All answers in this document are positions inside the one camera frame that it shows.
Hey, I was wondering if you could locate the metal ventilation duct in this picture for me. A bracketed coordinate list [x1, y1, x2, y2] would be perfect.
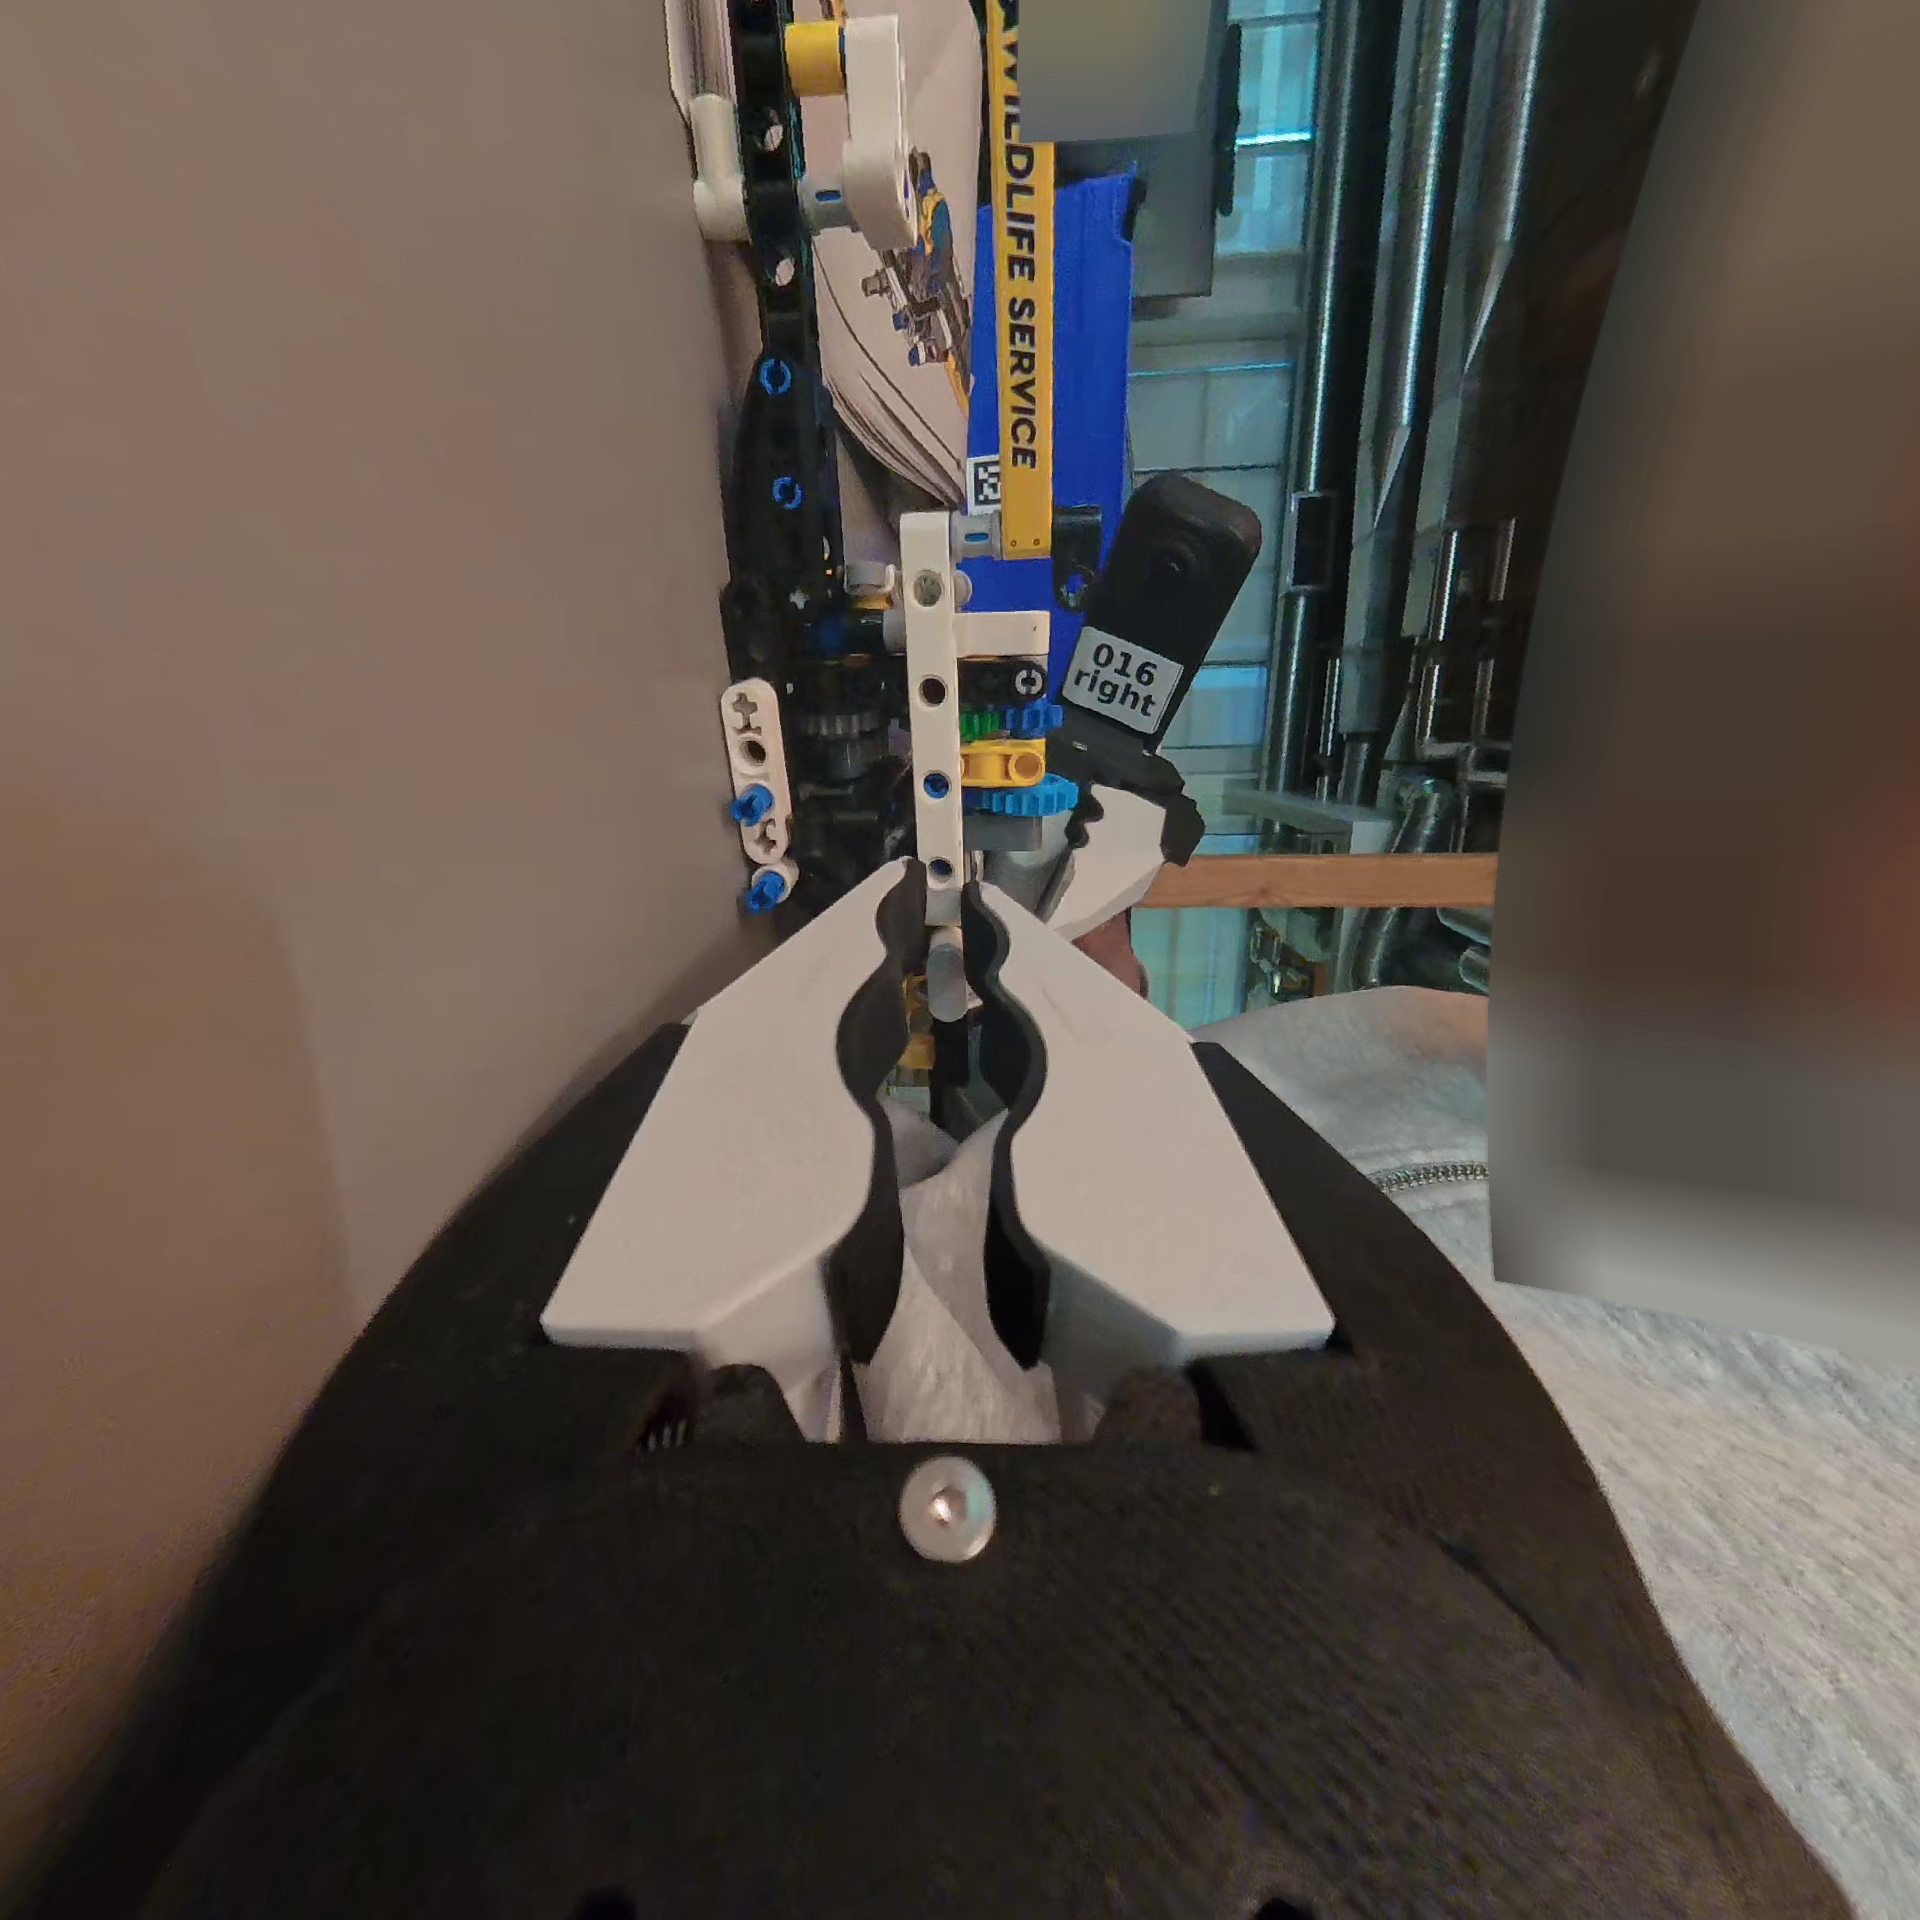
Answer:
[1283, 0, 1554, 842]

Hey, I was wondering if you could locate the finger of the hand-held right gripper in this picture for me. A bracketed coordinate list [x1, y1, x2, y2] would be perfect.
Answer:
[1032, 788, 1169, 943]

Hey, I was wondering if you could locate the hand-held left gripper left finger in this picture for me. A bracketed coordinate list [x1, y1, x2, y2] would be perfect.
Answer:
[539, 857, 932, 1442]

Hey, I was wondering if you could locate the lego gearbox model assembly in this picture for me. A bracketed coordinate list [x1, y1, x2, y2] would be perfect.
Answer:
[690, 0, 1086, 1120]

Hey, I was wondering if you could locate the wooden table edge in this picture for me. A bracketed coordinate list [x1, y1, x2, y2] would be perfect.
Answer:
[1148, 853, 1502, 912]

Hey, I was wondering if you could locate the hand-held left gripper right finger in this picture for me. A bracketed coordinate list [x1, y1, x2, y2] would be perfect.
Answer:
[961, 882, 1337, 1445]

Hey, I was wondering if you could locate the lego instruction booklet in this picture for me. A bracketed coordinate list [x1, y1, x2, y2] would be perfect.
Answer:
[667, 0, 995, 508]

